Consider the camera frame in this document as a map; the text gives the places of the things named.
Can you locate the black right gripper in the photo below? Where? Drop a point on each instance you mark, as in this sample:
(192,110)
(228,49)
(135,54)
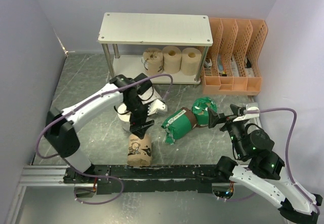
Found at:
(214,118)

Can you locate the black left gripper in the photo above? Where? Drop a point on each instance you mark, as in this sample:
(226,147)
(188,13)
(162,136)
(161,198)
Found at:
(138,131)

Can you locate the brown roll white label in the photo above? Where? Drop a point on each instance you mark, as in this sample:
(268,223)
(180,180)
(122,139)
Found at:
(139,151)

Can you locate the green paper roll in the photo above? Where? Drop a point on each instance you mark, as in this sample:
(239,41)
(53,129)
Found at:
(200,110)

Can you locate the tan unwrapped paper roll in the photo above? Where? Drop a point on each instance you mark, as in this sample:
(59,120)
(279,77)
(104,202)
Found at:
(172,59)
(190,61)

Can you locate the brown roll with cartoon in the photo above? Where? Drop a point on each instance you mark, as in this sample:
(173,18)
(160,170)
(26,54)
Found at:
(153,61)

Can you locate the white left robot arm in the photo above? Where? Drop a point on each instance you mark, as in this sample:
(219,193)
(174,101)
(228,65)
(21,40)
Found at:
(62,126)

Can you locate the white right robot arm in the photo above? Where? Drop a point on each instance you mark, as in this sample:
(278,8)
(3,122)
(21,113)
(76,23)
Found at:
(260,169)

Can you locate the white two-tier shelf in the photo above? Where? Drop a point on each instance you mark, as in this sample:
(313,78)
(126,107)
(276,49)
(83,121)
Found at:
(152,30)

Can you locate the white upright paper roll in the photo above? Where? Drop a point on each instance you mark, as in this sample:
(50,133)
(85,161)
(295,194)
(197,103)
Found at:
(124,117)

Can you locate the white roll with red dots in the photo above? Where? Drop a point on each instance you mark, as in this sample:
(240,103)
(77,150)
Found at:
(150,95)

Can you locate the green wrapped roll brown band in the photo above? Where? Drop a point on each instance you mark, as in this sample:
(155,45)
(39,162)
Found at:
(178,125)

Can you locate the orange plastic file organizer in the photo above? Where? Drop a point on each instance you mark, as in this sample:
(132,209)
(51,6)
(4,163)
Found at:
(237,39)

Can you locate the white packets in organizer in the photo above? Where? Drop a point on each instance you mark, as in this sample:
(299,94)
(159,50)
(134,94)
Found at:
(234,68)

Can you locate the grey white tape dispenser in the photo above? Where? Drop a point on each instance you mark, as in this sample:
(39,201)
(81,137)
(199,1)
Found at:
(208,63)

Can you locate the black item in organizer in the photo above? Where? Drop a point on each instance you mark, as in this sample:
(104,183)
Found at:
(248,63)

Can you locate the blue item in organizer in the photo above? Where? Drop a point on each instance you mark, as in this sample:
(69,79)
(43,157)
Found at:
(220,65)

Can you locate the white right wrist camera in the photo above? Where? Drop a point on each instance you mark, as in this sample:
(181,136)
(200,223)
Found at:
(252,111)

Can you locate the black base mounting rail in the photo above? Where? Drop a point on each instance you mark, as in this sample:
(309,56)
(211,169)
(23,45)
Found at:
(158,178)

